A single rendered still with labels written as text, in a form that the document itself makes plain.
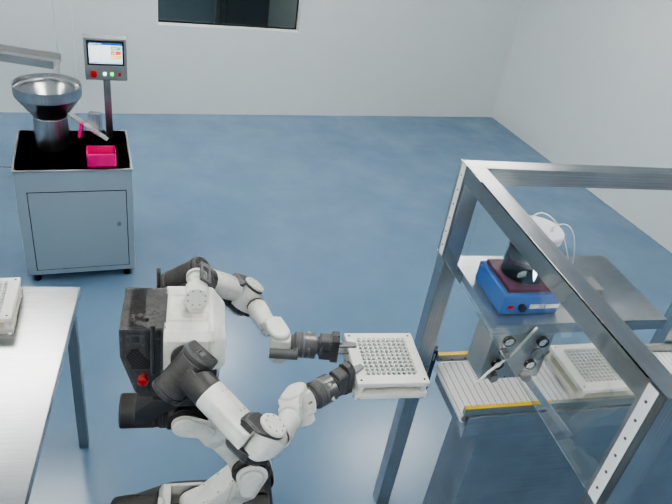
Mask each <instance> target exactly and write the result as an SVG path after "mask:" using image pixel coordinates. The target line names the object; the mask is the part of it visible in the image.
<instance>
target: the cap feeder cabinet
mask: <svg viewBox="0 0 672 504"><path fill-rule="evenodd" d="M69 133H70V144H71V145H70V147H69V148H68V149H66V150H64V151H59V152H46V151H42V150H40V149H38V148H37V147H36V141H35V133H34V130H18V131H17V137H16V143H15V149H14V155H13V162H12V168H11V173H12V174H13V181H14V187H15V194H16V201H17V208H18V214H19V221H20V228H21V234H22V241H23V248H24V254H25V261H26V268H27V275H28V276H31V275H34V280H36V281H40V280H41V279H42V275H45V274H59V273H73V272H88V271H102V270H116V269H123V271H124V274H130V273H131V268H135V267H136V266H135V239H134V212H133V185H132V171H133V167H132V161H131V155H130V149H129V142H128V136H127V130H113V138H108V139H107V141H105V140H104V139H102V138H101V137H99V136H96V135H95V133H94V134H93V133H92V131H89V130H83V136H82V137H81V138H78V130H69ZM87 145H114V146H115V147H116V157H117V166H116V167H94V168H89V167H87V160H86V146H87Z"/></svg>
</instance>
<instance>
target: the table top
mask: <svg viewBox="0 0 672 504"><path fill-rule="evenodd" d="M22 288H23V295H22V299H21V303H20V305H19V309H18V313H17V321H16V326H15V332H14V333H13V334H0V504H28V502H29V498H30V494H31V490H32V486H33V482H34V478H35V474H36V470H37V466H38V463H39V459H40V455H41V451H42V447H43V443H44V439H45V435H46V431H47V427H48V423H49V419H50V415H51V411H52V407H53V403H54V399H55V395H56V391H57V387H58V383H59V379H60V375H61V371H62V367H63V363H64V359H65V355H66V351H67V347H68V343H69V339H70V335H71V331H72V327H73V323H74V319H75V315H76V311H77V307H78V303H79V299H80V295H81V290H80V287H22Z"/></svg>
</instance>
